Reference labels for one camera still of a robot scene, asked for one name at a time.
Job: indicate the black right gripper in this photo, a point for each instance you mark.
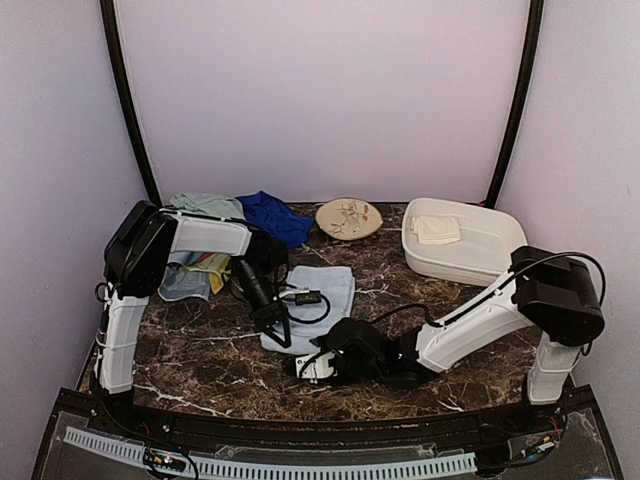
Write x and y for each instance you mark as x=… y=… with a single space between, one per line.
x=320 y=341

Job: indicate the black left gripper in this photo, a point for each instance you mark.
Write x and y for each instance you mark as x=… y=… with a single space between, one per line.
x=266 y=315

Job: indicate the light blue towel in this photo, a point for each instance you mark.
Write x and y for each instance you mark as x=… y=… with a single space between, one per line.
x=336 y=285

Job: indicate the cream white towel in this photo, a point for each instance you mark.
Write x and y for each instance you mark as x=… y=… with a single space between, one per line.
x=435 y=230

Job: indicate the white plastic basin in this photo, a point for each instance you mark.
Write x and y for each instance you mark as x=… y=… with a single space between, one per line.
x=480 y=254

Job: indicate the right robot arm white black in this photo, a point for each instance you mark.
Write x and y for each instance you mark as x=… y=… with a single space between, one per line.
x=552 y=291

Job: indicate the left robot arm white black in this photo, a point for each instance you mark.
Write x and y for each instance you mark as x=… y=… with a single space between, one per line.
x=135 y=260

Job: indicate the yellow patterned towel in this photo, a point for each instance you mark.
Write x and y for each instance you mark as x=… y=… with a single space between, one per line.
x=215 y=266

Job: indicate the blue grey towel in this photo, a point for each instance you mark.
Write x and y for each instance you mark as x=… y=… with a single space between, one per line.
x=179 y=283

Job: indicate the royal blue towel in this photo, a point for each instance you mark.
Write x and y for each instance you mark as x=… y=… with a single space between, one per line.
x=276 y=218

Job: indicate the beige floral plate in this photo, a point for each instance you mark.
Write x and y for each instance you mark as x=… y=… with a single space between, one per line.
x=348 y=219

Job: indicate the pale green towel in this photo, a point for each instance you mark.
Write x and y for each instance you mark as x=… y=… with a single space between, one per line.
x=213 y=205

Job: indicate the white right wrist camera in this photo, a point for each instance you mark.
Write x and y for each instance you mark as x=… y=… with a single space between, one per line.
x=315 y=367

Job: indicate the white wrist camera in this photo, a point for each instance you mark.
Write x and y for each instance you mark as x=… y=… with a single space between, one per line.
x=315 y=367
x=301 y=297

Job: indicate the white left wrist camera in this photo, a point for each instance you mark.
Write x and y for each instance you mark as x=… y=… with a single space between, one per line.
x=301 y=297

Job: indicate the white slotted cable duct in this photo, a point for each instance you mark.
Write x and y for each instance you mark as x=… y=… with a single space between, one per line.
x=194 y=466

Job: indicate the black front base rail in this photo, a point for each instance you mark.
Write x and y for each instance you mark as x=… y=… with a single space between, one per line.
x=319 y=417

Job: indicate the left black frame post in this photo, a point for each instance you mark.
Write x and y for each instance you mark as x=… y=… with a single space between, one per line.
x=126 y=100

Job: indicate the black frame post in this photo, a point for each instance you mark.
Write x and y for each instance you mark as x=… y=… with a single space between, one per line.
x=516 y=111
x=126 y=100

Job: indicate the right black frame post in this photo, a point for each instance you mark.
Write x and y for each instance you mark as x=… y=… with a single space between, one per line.
x=516 y=111

